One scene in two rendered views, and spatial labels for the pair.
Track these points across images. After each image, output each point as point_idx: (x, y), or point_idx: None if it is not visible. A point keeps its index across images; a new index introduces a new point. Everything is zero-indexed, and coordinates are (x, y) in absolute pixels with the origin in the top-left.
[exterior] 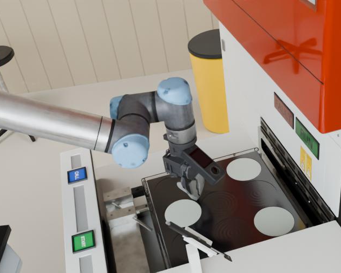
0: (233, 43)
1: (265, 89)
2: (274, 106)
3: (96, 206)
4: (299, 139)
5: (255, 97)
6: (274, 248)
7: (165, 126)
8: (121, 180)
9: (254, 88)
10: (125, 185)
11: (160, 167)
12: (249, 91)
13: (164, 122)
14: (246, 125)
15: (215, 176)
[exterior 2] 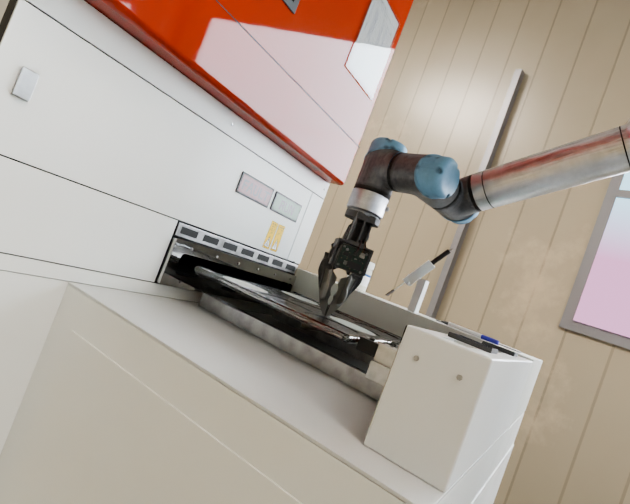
0: (110, 91)
1: (218, 171)
2: (232, 191)
3: None
4: (272, 215)
5: (172, 192)
6: None
7: (389, 198)
8: (328, 411)
9: (175, 177)
10: (334, 406)
11: (247, 366)
12: (149, 186)
13: (391, 192)
14: (86, 270)
15: None
